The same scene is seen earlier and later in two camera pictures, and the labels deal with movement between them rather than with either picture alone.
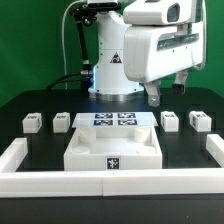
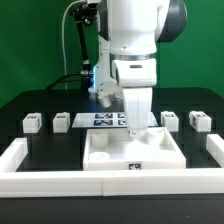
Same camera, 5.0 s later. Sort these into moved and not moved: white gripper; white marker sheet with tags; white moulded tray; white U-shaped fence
Moved: white gripper; white moulded tray
Not moved: white U-shaped fence; white marker sheet with tags
